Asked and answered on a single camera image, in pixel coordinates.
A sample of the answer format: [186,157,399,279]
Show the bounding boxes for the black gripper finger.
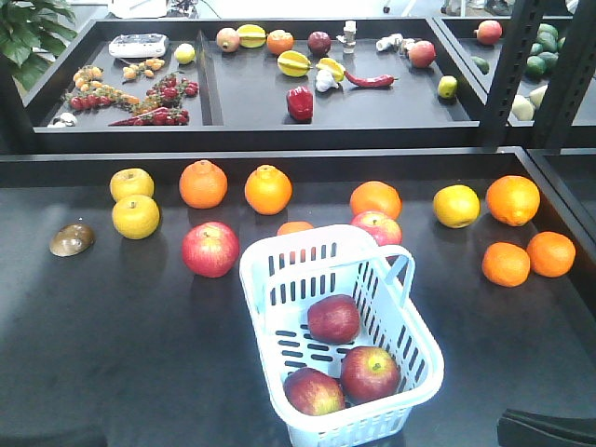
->
[496,409,595,446]

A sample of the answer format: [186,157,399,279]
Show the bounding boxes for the red apple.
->
[283,367,345,416]
[350,210,402,246]
[340,345,400,404]
[306,294,360,345]
[182,222,240,278]

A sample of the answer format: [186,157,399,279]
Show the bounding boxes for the light blue plastic basket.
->
[239,224,444,446]

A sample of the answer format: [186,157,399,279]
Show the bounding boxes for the small orange lower left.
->
[481,242,531,288]

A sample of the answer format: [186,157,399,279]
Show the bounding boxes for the small orange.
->
[481,242,531,288]
[526,232,576,278]
[277,221,314,236]

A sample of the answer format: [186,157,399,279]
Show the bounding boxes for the small orange lower right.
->
[526,232,576,278]

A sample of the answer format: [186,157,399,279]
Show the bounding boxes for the large orange far right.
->
[485,175,540,226]

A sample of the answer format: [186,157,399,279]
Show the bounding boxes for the yellow orange fruit right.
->
[433,184,481,229]

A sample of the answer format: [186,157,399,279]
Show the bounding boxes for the orange behind middle apple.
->
[349,181,402,220]

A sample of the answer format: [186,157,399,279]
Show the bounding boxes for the small orange middle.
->
[277,221,314,236]

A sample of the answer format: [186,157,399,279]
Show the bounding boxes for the red chili pepper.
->
[344,71,397,88]

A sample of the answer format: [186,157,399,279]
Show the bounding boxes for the red bell pepper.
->
[286,86,314,122]

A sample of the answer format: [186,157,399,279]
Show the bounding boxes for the orange back left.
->
[179,159,228,210]

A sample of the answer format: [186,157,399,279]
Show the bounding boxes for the white garlic bulb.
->
[315,69,339,93]

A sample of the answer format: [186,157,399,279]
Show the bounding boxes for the black produce display table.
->
[1,149,595,446]

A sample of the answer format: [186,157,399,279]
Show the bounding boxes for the yellow pear fruit front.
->
[112,195,160,240]

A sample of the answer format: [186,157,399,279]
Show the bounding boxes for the yellow pear fruit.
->
[112,195,160,240]
[109,168,155,202]

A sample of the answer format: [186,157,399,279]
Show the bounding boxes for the yellow pear fruit rear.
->
[109,168,155,202]

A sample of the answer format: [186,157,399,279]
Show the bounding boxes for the brown mushroom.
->
[48,223,95,257]

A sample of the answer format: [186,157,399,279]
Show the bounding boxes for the green potted plant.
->
[1,0,77,91]

